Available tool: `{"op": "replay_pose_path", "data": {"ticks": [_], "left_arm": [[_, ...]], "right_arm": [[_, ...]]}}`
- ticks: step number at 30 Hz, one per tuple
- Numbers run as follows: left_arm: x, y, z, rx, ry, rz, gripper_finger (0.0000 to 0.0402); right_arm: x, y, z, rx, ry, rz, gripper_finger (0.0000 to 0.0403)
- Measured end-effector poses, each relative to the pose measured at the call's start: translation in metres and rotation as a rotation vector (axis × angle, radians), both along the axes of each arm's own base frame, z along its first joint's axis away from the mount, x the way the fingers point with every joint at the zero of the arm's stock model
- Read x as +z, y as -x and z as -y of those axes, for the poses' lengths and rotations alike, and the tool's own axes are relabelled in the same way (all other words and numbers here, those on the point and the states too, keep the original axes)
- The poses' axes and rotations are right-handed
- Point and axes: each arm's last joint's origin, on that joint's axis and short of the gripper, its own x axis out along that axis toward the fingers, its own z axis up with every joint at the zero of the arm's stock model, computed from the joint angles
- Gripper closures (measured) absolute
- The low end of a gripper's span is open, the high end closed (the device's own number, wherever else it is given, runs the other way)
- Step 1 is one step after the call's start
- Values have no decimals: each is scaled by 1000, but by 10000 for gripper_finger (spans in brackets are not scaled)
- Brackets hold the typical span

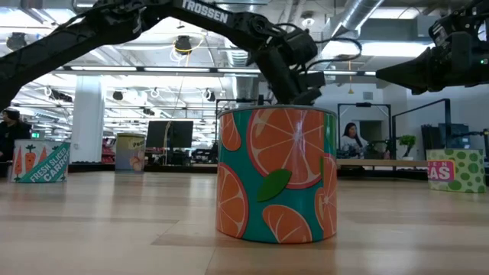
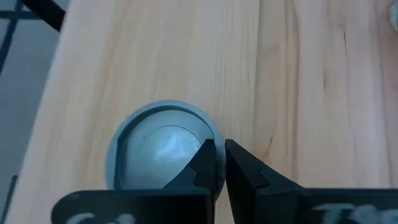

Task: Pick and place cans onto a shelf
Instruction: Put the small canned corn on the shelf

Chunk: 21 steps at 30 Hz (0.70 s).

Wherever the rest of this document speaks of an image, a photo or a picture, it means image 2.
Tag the teal pink label small can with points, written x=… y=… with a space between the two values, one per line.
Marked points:
x=149 y=149

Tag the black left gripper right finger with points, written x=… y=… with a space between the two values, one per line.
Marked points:
x=248 y=186

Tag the black aluminium table frame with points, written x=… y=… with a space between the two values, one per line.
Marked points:
x=46 y=12

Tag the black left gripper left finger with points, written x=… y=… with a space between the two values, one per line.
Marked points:
x=199 y=174

